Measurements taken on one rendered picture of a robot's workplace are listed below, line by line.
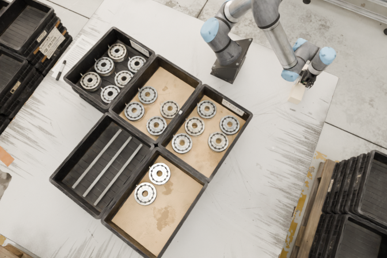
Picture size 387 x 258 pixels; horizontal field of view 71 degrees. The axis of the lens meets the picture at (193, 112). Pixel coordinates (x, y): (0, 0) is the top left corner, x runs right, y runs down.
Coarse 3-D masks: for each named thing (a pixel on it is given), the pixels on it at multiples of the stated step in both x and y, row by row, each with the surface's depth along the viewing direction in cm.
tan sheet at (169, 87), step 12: (156, 72) 151; (168, 72) 151; (156, 84) 148; (168, 84) 148; (180, 84) 149; (168, 96) 146; (180, 96) 146; (156, 108) 143; (144, 120) 141; (168, 120) 141; (144, 132) 139
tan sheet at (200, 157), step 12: (204, 96) 146; (204, 120) 142; (216, 120) 142; (240, 120) 142; (180, 132) 139; (204, 132) 140; (168, 144) 137; (180, 144) 137; (192, 144) 137; (204, 144) 137; (180, 156) 135; (192, 156) 135; (204, 156) 135; (216, 156) 135; (204, 168) 133
